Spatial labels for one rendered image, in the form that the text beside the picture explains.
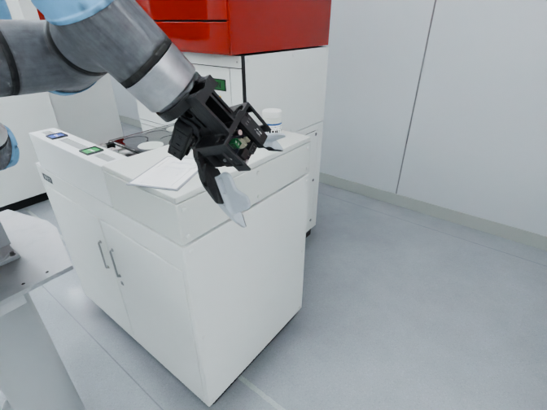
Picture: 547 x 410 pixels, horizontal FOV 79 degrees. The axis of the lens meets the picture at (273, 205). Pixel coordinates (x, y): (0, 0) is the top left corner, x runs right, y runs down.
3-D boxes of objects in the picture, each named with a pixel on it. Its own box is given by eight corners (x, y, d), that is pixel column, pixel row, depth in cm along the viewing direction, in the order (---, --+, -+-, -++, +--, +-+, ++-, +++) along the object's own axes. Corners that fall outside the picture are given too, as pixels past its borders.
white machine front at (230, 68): (144, 121, 194) (129, 46, 174) (248, 151, 150) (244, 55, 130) (139, 123, 191) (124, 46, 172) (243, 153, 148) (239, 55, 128)
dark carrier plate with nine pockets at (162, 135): (179, 124, 162) (179, 123, 162) (229, 137, 144) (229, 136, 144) (113, 141, 139) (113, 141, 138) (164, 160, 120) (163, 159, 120)
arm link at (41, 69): (-27, 40, 38) (-7, -4, 31) (73, 37, 46) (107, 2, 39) (6, 108, 40) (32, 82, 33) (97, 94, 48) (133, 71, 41)
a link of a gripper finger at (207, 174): (215, 207, 46) (196, 146, 43) (208, 207, 47) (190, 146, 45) (239, 196, 49) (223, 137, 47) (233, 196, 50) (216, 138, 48)
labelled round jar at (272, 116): (270, 132, 127) (270, 106, 122) (285, 135, 123) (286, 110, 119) (258, 137, 122) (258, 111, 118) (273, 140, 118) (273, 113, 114)
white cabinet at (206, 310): (181, 249, 222) (161, 129, 182) (301, 319, 170) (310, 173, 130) (85, 306, 177) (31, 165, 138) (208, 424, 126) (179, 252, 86)
